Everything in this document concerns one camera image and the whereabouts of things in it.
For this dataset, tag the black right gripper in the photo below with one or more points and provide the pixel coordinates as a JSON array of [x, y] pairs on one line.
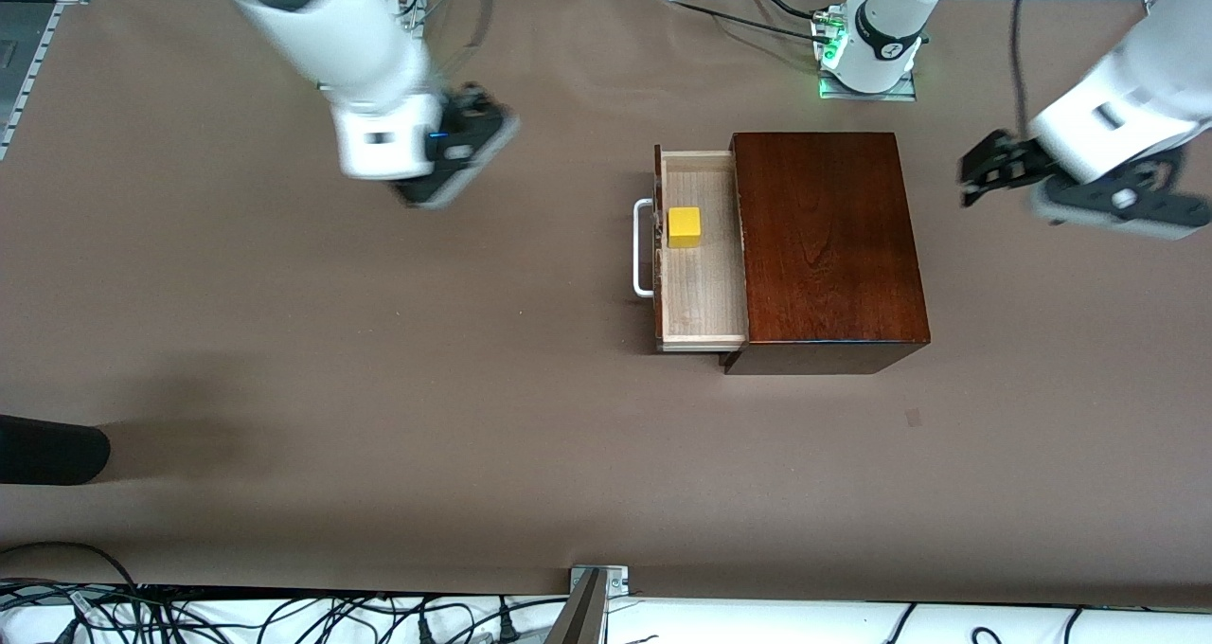
[[472, 98]]

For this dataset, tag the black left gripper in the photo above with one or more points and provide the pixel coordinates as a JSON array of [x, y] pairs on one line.
[[1011, 163]]

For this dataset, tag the yellow block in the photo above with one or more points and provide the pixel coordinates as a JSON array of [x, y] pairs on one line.
[[684, 227]]

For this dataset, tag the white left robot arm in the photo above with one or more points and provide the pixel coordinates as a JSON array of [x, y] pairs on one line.
[[1117, 104]]

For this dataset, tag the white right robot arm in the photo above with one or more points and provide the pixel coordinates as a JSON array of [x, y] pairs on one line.
[[331, 38]]

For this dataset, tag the dark brown wooden cabinet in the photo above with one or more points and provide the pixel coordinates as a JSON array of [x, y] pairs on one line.
[[833, 246]]

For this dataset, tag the brown paper table cover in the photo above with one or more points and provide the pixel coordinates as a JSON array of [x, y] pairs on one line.
[[426, 341]]

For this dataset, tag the white sheet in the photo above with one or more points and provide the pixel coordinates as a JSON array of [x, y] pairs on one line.
[[757, 625]]

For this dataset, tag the grey metal beam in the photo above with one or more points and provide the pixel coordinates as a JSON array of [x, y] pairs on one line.
[[579, 620]]

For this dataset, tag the black power plug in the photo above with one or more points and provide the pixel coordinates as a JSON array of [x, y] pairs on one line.
[[423, 631], [507, 629]]

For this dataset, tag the black foam cylinder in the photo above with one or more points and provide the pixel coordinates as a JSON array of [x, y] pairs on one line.
[[47, 450]]

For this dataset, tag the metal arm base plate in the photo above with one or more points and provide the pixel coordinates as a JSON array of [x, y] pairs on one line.
[[833, 93]]

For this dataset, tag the perforated metal rail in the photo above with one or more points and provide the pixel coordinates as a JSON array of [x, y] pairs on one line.
[[28, 76]]

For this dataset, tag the silver metal bracket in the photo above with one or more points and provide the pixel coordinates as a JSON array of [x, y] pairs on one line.
[[615, 580]]

